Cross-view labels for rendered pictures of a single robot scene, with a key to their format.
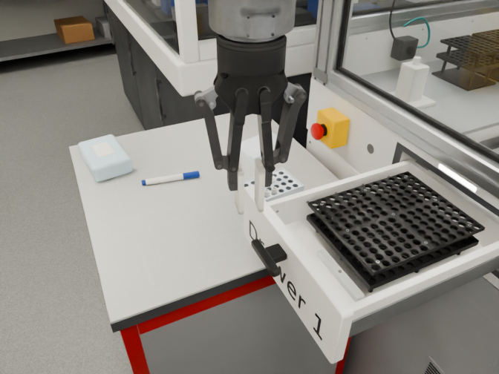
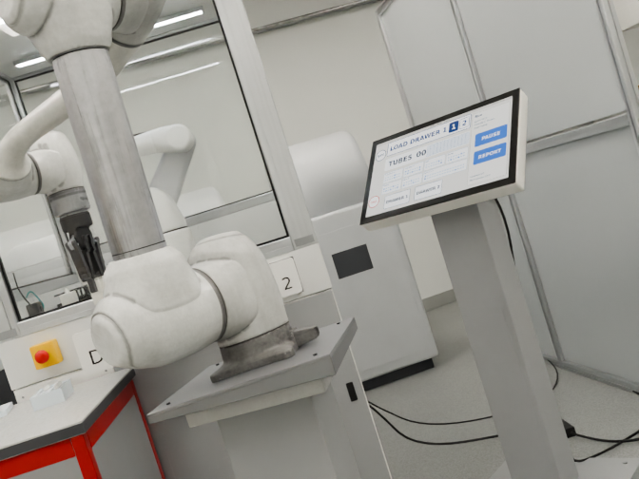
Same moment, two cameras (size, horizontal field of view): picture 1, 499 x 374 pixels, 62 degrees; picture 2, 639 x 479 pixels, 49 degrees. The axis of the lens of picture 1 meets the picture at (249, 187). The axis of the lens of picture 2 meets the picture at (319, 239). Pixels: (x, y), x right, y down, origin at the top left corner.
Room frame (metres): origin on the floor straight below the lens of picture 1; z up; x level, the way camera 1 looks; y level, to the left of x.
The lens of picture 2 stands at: (-0.74, 1.43, 1.05)
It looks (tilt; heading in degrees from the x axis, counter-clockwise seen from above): 3 degrees down; 292
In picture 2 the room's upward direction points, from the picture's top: 17 degrees counter-clockwise
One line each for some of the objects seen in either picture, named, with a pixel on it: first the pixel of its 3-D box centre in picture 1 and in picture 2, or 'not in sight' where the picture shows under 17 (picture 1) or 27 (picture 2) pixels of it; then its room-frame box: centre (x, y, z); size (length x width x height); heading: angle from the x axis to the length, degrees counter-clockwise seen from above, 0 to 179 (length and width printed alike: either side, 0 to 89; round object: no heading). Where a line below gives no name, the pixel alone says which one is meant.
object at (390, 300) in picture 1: (393, 228); not in sight; (0.53, -0.25, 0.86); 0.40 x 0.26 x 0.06; 115
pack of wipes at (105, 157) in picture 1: (105, 156); not in sight; (0.89, 0.37, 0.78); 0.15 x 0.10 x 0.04; 32
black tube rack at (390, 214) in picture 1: (389, 228); not in sight; (0.52, -0.24, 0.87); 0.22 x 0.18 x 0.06; 115
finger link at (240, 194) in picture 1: (239, 188); (96, 292); (0.44, 0.01, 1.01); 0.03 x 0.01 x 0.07; 11
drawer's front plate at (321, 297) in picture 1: (286, 263); (133, 337); (0.44, -0.06, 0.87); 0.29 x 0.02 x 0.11; 25
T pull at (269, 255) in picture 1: (272, 254); not in sight; (0.43, -0.03, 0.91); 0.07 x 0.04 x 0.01; 25
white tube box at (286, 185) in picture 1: (270, 191); (52, 394); (0.75, -0.05, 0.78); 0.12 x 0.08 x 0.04; 121
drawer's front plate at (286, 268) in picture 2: not in sight; (252, 288); (0.29, -0.48, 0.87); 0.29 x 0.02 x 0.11; 25
